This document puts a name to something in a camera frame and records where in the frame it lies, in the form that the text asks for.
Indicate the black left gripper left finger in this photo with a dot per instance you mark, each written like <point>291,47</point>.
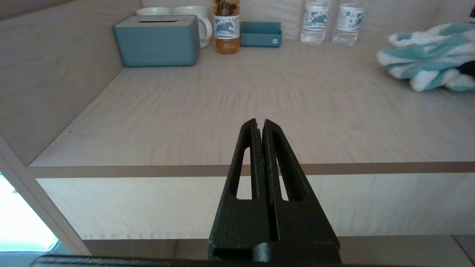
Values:
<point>241,222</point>

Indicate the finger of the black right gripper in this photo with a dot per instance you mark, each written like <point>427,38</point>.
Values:
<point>468,69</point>

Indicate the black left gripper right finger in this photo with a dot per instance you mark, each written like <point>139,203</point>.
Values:
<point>304,226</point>

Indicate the green white striped towel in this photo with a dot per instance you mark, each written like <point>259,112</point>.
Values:
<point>426,55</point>

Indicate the clear water bottle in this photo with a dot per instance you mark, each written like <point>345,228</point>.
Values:
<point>348,22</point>
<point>314,22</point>

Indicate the small blue plastic tray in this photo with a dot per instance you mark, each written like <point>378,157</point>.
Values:
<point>261,37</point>

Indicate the half-full amber tea bottle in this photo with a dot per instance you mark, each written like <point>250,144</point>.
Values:
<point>226,29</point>

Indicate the grey-blue tissue box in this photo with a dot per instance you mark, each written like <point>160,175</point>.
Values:
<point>157,42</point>

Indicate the white ceramic cup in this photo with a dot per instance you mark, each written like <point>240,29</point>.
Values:
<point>153,11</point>

